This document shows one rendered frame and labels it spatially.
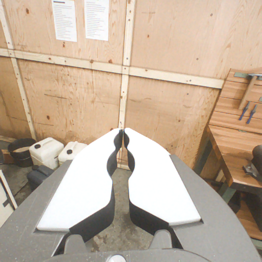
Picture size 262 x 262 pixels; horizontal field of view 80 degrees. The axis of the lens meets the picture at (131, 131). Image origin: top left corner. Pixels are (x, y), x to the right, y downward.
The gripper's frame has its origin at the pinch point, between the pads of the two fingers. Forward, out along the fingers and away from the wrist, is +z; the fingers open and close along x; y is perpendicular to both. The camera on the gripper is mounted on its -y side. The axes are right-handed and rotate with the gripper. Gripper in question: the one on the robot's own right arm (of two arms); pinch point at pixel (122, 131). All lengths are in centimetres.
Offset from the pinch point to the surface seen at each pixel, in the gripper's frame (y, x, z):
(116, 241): 145, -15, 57
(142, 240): 148, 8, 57
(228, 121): 64, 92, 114
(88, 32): -10, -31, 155
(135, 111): 62, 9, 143
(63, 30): -13, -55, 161
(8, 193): 74, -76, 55
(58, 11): -27, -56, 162
